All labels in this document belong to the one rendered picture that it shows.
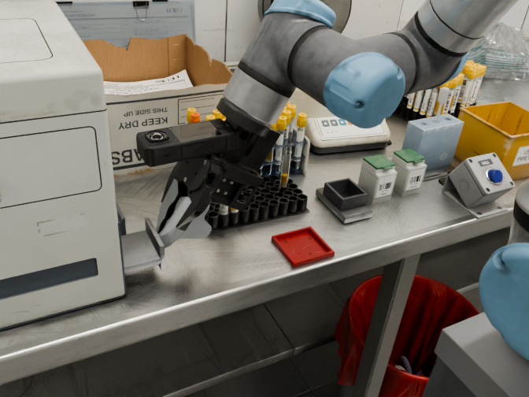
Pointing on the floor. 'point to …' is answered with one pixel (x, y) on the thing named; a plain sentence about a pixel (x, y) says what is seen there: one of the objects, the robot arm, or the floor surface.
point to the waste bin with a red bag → (433, 295)
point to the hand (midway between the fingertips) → (158, 238)
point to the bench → (257, 287)
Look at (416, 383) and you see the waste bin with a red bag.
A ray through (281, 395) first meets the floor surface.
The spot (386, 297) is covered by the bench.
